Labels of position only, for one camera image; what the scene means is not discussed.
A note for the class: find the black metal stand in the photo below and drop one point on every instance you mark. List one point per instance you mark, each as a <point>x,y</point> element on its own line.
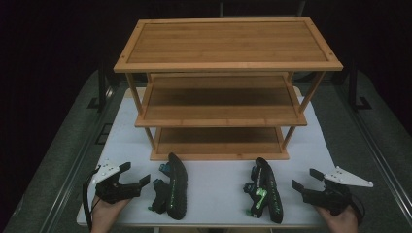
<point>353,90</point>
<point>102,90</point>

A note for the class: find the person's left hand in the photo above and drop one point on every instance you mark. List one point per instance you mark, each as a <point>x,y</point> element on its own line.
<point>103,216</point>

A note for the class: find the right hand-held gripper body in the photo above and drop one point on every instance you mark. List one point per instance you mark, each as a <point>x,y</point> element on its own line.
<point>333,197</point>

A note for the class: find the black shoe with green accents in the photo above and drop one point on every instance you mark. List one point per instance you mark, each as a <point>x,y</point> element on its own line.
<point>176,187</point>
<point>270,194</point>

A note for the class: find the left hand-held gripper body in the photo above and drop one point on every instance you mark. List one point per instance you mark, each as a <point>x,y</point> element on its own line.
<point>113,191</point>

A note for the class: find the person's right hand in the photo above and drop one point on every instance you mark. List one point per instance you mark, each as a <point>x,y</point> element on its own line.
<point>343,223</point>

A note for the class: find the wooden three-tier shelf rack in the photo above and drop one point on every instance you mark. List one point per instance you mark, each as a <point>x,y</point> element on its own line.
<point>226,42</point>

